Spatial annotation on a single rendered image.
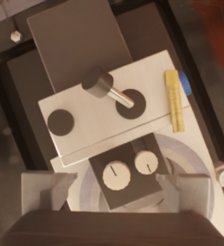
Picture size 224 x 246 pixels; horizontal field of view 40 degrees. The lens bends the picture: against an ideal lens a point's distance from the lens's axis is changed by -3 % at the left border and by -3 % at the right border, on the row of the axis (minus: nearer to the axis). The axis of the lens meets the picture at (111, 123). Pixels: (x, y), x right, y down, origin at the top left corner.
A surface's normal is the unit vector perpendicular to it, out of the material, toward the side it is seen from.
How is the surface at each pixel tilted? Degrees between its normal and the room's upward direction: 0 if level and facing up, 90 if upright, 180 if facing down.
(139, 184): 90
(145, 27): 90
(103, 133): 90
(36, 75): 90
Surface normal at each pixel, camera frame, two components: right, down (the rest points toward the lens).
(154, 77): -0.02, 0.00
